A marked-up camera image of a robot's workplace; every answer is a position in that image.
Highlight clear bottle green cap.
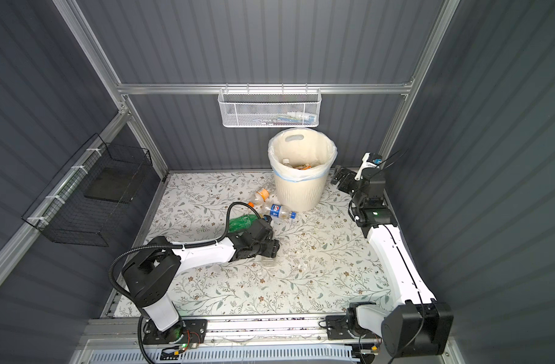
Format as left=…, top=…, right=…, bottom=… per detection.
left=256, top=256, right=277, bottom=268

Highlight clear bottle orange label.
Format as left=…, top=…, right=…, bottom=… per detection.
left=295, top=163, right=312, bottom=171

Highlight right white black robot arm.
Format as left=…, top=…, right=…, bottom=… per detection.
left=326, top=165, right=453, bottom=359

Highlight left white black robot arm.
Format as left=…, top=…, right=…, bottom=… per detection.
left=121, top=218, right=281, bottom=332

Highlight Pepsi bottle near bin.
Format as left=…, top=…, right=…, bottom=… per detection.
left=262, top=203, right=297, bottom=220

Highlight white ribbed trash bin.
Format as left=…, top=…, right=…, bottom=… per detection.
left=268, top=127, right=338, bottom=212

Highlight small bottle orange cap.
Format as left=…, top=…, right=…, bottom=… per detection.
left=247, top=187, right=272, bottom=208

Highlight items in white basket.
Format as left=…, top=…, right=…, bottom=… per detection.
left=253, top=112, right=318, bottom=127

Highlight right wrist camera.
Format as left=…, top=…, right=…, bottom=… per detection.
left=354, top=153, right=382, bottom=181

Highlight black corrugated cable conduit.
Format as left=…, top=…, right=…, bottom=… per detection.
left=108, top=201, right=265, bottom=364

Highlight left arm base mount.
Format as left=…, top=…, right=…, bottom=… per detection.
left=142, top=318, right=209, bottom=345

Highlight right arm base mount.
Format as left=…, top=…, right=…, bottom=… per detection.
left=318, top=315, right=379, bottom=341

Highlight white wire wall basket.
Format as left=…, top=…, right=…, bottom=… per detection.
left=218, top=90, right=322, bottom=128

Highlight aluminium front rail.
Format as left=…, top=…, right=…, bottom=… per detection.
left=79, top=313, right=378, bottom=347

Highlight black wire wall basket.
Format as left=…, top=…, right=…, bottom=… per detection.
left=22, top=136, right=153, bottom=247

